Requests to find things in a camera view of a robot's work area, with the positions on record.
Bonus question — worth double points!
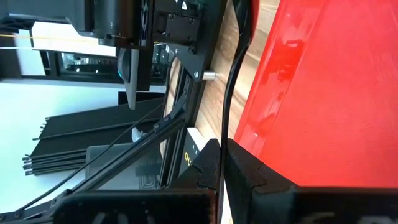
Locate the black spoon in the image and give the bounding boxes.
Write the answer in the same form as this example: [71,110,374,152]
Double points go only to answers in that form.
[220,0,259,147]

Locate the black paperback book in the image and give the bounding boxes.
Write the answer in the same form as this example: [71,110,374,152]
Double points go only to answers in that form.
[178,126,215,180]

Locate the black ribbed slab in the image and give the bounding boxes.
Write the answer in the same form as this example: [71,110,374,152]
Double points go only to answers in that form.
[21,96,165,177]

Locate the yellow floor cable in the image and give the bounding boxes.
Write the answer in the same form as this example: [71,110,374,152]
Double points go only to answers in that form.
[0,33,103,42]

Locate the thin black cable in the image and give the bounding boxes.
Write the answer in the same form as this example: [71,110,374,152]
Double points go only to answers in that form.
[15,104,164,214]

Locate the black 3D printer frame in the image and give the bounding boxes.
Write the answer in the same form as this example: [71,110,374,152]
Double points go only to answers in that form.
[0,0,233,224]

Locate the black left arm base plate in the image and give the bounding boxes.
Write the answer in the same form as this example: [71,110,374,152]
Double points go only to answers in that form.
[169,43,218,82]

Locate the black framed dark panel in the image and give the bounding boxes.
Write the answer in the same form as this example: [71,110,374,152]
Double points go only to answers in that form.
[40,49,125,83]

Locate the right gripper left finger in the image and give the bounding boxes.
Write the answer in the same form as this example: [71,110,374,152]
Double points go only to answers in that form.
[52,138,223,224]

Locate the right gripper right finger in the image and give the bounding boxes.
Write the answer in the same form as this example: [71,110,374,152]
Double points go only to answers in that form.
[224,139,398,224]

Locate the red plastic tray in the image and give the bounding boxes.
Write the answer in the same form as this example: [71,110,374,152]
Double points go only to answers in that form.
[233,0,398,189]

